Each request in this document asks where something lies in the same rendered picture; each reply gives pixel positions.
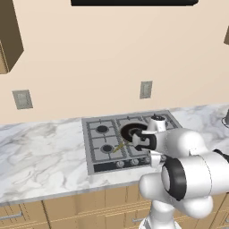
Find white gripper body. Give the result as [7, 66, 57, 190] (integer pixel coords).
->
[148, 150, 167, 169]

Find white kettle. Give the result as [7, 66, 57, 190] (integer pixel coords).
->
[146, 114, 168, 134]

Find black frying pan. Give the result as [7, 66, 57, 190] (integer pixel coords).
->
[112, 122, 150, 154]

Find grey gas hob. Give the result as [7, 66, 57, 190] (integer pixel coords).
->
[81, 109, 183, 176]

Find light wood drawer front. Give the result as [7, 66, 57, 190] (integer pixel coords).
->
[0, 199, 48, 229]
[42, 184, 154, 229]

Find light wood cupboard door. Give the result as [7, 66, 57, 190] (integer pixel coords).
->
[208, 192, 229, 229]

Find black range hood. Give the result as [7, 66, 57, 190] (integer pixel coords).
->
[70, 0, 199, 7]

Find silver drawer handle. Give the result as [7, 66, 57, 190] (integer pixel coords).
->
[0, 211, 24, 222]
[131, 216, 148, 224]

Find brown wall cupboard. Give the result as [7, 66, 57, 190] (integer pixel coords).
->
[0, 0, 25, 75]
[223, 25, 229, 47]

